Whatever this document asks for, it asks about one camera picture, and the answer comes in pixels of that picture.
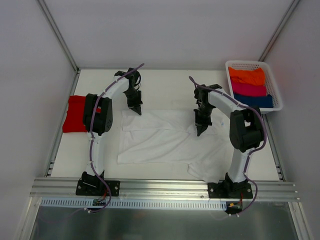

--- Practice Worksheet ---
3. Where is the folded red t shirt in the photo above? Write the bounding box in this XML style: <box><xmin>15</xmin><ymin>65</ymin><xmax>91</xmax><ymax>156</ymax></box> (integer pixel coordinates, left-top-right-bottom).
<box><xmin>62</xmin><ymin>95</ymin><xmax>87</xmax><ymax>133</ymax></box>

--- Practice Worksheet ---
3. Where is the white plastic basket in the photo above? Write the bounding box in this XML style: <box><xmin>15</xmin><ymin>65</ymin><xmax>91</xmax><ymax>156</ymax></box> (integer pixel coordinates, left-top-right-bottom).
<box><xmin>225</xmin><ymin>60</ymin><xmax>283</xmax><ymax>114</ymax></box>

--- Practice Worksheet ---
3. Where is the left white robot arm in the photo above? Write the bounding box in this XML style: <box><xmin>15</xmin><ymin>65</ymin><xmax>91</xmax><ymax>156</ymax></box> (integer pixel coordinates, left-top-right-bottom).
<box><xmin>77</xmin><ymin>64</ymin><xmax>143</xmax><ymax>196</ymax></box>

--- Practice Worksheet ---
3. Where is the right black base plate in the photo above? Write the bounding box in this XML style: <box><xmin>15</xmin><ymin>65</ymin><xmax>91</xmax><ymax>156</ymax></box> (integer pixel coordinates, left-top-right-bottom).
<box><xmin>207</xmin><ymin>181</ymin><xmax>253</xmax><ymax>199</ymax></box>

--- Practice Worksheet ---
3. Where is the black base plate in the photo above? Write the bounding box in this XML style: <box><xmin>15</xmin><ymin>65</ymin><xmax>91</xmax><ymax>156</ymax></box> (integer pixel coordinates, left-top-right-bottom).
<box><xmin>75</xmin><ymin>175</ymin><xmax>121</xmax><ymax>197</ymax></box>
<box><xmin>207</xmin><ymin>181</ymin><xmax>253</xmax><ymax>199</ymax></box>

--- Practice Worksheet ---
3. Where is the pink t shirt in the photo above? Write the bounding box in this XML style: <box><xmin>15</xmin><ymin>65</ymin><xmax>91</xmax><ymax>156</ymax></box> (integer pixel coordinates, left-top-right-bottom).
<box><xmin>231</xmin><ymin>81</ymin><xmax>267</xmax><ymax>97</ymax></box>

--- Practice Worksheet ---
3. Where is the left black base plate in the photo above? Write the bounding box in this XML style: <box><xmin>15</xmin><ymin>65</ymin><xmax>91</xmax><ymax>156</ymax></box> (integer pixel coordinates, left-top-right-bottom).
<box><xmin>75</xmin><ymin>175</ymin><xmax>121</xmax><ymax>197</ymax></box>

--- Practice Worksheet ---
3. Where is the blue t shirt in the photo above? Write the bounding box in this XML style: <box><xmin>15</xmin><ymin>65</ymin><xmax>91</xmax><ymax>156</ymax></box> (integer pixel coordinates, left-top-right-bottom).
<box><xmin>234</xmin><ymin>94</ymin><xmax>273</xmax><ymax>108</ymax></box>

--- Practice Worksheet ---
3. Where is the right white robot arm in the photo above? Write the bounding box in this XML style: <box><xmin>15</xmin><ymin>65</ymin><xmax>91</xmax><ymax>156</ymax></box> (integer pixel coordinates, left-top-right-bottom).
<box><xmin>194</xmin><ymin>84</ymin><xmax>267</xmax><ymax>199</ymax></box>

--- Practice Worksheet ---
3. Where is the white slotted cable duct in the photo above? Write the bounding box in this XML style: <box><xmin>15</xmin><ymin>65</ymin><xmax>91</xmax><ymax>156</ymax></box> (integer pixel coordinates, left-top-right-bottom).
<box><xmin>40</xmin><ymin>197</ymin><xmax>227</xmax><ymax>211</ymax></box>

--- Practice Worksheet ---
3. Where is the orange t shirt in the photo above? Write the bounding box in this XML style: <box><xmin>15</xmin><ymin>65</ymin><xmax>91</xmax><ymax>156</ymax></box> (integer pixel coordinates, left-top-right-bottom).
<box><xmin>228</xmin><ymin>67</ymin><xmax>266</xmax><ymax>86</ymax></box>

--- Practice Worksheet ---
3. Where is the white t shirt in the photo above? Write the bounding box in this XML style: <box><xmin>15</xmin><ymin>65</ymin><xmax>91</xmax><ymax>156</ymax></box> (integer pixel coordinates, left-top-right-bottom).
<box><xmin>117</xmin><ymin>109</ymin><xmax>234</xmax><ymax>183</ymax></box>

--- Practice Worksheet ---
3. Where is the aluminium mounting rail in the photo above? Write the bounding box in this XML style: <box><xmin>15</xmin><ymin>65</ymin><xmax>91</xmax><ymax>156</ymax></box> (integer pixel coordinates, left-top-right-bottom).
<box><xmin>30</xmin><ymin>177</ymin><xmax>301</xmax><ymax>202</ymax></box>

